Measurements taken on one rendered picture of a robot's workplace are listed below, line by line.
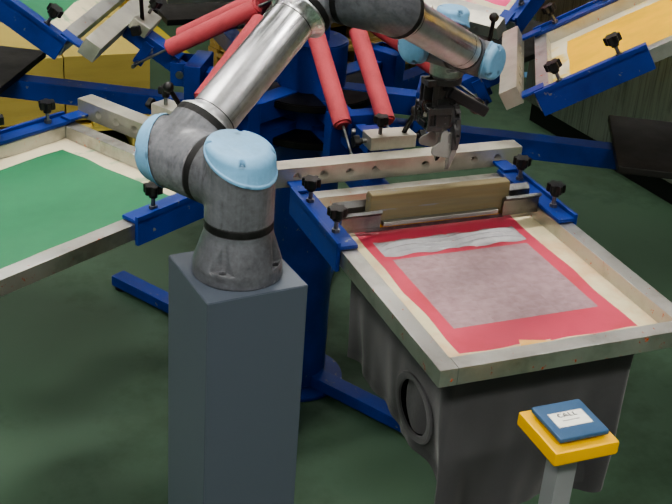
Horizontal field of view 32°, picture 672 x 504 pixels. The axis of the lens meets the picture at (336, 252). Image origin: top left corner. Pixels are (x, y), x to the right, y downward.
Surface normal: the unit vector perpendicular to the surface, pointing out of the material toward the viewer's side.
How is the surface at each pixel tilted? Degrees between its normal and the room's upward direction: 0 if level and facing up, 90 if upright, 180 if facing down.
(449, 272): 0
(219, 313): 90
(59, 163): 0
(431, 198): 90
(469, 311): 0
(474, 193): 90
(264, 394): 90
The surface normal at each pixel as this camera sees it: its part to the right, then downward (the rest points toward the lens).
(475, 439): 0.36, 0.51
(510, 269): 0.07, -0.89
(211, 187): -0.63, 0.32
